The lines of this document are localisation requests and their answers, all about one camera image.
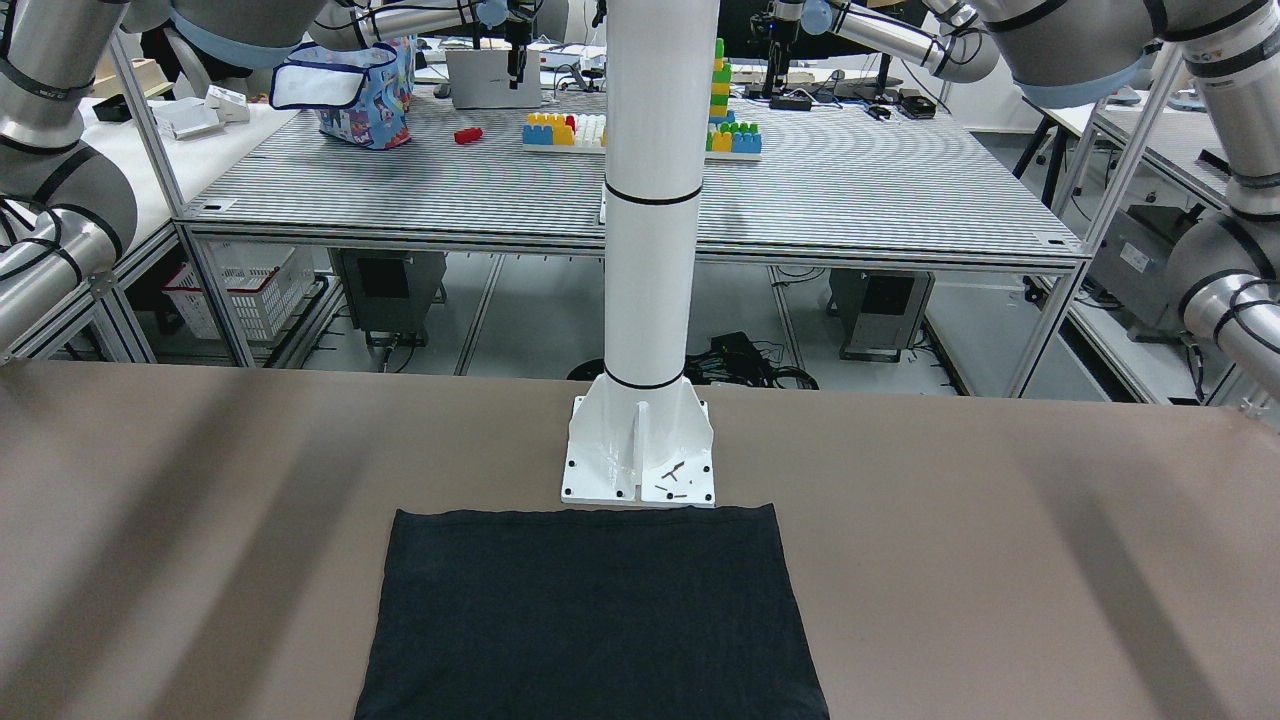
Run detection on black t-shirt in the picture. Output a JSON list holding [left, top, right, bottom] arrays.
[[355, 503, 829, 719]]

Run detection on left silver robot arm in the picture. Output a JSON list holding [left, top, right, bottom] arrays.
[[932, 1, 1277, 397]]

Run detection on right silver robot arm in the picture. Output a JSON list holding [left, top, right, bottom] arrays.
[[1, 1, 323, 350]]

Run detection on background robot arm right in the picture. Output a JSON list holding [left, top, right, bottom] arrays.
[[762, 1, 1000, 97]]

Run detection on stacked colourful block tower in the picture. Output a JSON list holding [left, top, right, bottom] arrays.
[[705, 37, 764, 161]]

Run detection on toy blocks on white tray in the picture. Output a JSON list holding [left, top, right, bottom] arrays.
[[521, 111, 608, 154]]

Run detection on red toy block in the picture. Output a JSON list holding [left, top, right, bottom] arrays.
[[453, 127, 484, 145]]

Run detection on silver laptop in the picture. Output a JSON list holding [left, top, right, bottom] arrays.
[[445, 49, 543, 110]]

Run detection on colourful fabric bag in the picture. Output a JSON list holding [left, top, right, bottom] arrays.
[[269, 36, 415, 150]]

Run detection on white plastic basket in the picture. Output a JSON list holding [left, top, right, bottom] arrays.
[[161, 242, 315, 343]]

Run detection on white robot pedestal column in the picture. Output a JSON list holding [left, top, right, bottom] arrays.
[[561, 1, 719, 507]]

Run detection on black cable bundle on floor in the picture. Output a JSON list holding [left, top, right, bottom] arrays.
[[568, 331, 820, 391]]

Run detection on striped aluminium frame workbench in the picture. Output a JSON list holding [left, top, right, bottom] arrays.
[[100, 29, 1190, 398]]

